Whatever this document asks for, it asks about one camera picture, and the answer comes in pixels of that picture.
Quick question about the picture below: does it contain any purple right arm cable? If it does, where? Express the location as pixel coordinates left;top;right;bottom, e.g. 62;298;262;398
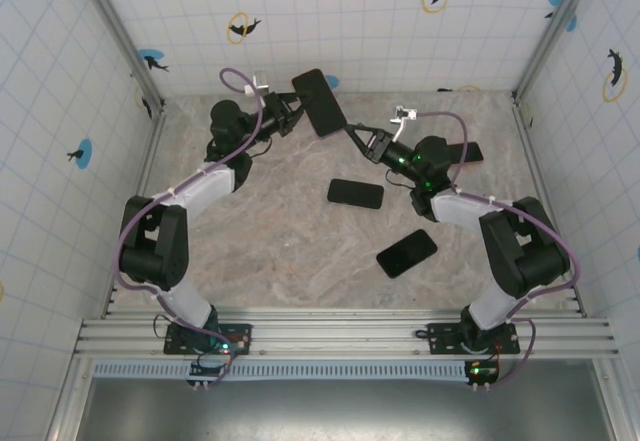
412;110;582;388

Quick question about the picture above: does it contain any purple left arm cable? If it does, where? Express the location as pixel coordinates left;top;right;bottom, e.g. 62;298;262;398
113;66;266;387

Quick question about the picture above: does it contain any aluminium mounting rail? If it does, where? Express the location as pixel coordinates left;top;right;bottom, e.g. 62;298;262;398
73;309;621;361

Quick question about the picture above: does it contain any small controller board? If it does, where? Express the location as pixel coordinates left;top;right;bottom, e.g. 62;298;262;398
463;358;501;392

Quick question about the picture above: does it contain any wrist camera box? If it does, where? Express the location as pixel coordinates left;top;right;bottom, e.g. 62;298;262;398
391;105;419;142
243;69;272;98

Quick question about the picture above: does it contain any grey metal panel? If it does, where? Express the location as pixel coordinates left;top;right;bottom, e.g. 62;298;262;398
74;360;616;441

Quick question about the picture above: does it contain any aluminium side rail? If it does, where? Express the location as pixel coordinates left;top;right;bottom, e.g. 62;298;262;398
99;110;169;320
510;91;587;318

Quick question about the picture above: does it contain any white slotted cable duct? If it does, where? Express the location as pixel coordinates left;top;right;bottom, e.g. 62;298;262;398
92;359;501;381

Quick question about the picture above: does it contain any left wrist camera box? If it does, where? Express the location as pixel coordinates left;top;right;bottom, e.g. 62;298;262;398
243;69;272;98

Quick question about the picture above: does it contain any smartphone with black screen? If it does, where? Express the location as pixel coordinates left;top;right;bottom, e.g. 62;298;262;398
291;67;348;138
448;142;485;166
377;229;439;278
327;178;385;210

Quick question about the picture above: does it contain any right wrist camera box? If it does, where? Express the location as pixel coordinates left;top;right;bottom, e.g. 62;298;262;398
391;105;419;142

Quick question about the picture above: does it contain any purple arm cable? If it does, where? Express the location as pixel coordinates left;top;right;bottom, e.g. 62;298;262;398
412;110;582;388
113;66;266;387

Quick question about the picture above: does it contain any black phone case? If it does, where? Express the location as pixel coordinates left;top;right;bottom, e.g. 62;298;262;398
327;178;385;211
375;228;440;280

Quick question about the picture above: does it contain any aluminium corner post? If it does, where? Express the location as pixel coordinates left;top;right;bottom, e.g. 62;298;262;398
69;0;167;115
512;0;604;102

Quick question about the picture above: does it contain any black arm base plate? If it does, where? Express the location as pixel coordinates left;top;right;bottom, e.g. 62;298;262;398
426;321;521;357
163;321;254;357

